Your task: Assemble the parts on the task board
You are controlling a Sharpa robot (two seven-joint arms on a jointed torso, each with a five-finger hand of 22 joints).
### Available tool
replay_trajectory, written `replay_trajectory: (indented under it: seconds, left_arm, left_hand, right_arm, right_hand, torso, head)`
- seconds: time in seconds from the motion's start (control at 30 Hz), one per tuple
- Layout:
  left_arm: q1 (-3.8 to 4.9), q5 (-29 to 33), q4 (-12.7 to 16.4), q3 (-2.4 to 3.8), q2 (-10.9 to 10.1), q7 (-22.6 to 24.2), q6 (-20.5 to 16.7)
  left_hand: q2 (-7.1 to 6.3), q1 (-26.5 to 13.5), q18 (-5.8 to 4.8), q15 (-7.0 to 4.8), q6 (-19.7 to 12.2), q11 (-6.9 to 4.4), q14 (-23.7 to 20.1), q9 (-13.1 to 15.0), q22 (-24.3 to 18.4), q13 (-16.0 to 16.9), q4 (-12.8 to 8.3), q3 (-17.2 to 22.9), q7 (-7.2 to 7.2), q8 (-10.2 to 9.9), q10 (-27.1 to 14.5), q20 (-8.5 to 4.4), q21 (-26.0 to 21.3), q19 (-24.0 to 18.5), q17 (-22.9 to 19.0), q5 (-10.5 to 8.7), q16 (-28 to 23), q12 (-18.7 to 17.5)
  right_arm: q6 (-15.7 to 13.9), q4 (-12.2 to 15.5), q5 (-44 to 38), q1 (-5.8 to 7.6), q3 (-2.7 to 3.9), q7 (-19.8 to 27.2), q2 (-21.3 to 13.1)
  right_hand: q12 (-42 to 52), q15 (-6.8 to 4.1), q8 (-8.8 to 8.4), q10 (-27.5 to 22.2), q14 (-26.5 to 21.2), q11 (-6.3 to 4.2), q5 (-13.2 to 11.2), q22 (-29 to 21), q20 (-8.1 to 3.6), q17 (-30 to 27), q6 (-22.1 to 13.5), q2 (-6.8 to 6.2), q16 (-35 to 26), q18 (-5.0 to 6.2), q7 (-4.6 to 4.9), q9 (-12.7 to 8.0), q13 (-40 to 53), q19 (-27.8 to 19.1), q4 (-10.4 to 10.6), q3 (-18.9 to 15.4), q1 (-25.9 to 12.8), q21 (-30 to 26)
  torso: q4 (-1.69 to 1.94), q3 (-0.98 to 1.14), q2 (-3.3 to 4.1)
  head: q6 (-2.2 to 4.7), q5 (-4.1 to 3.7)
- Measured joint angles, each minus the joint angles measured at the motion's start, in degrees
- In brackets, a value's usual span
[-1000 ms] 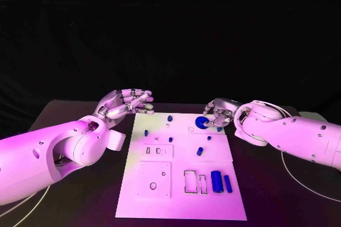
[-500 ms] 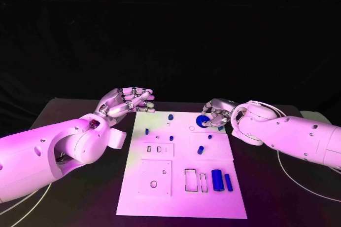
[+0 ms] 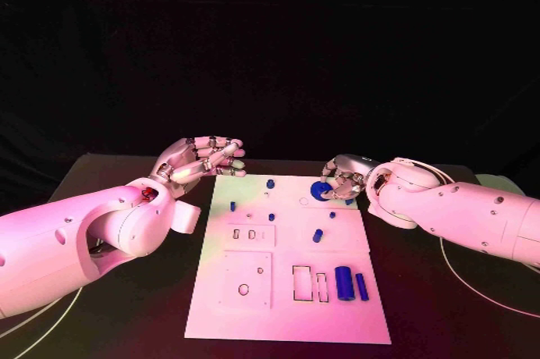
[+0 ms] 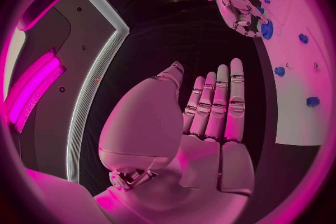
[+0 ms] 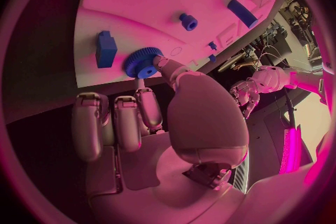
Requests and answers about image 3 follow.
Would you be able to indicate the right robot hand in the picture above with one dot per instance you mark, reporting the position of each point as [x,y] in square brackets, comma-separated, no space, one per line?
[347,174]

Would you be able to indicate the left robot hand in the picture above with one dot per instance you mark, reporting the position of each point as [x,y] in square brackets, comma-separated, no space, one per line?
[198,163]

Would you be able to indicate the blue gear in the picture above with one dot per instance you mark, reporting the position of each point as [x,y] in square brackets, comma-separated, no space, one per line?
[317,190]

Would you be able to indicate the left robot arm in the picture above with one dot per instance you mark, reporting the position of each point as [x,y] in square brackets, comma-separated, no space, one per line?
[51,242]

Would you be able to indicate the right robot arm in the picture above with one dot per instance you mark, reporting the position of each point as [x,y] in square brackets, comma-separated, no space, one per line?
[455,212]

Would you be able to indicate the white task board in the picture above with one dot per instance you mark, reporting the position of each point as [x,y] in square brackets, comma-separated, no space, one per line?
[287,259]

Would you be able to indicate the blue short cylinder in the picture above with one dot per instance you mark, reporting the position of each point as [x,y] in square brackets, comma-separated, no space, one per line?
[317,236]

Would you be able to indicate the thick blue long cylinder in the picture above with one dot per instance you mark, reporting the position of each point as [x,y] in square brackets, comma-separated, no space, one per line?
[345,283]

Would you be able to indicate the thin blue long cylinder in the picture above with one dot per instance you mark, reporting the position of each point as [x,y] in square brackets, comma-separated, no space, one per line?
[362,287]

